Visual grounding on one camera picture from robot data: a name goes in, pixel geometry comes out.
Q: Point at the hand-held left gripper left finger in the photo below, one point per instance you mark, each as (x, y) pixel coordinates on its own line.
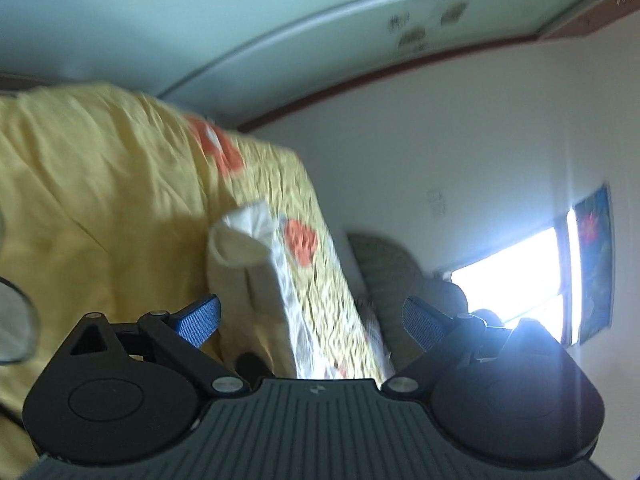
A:
(197, 320)

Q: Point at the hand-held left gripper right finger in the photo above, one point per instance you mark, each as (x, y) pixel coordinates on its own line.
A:
(424, 322)

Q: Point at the white embossed pants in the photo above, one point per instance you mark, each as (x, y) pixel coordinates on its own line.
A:
(250, 260)

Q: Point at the dark scalloped headboard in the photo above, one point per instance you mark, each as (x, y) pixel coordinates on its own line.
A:
(390, 270)

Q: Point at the bright window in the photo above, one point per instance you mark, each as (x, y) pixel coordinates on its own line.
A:
(510, 275)

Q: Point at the yellow printed quilt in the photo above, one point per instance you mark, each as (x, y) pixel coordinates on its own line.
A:
(100, 210)

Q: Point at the blue floral curtain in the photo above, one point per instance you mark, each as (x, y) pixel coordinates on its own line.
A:
(595, 260)

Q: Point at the grey blurred object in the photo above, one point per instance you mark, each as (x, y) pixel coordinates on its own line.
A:
(15, 320)

